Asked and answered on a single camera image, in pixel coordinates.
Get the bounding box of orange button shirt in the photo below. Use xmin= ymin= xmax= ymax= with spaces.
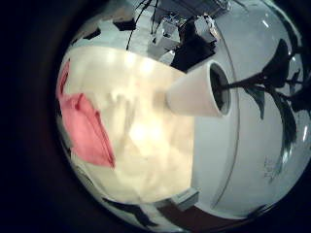
xmin=55 ymin=59 xmax=117 ymax=169

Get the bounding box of white round plant pot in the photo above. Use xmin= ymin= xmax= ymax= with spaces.
xmin=165 ymin=59 xmax=233 ymax=118

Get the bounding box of green leafy plant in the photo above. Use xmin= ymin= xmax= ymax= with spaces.
xmin=223 ymin=38 xmax=311 ymax=156

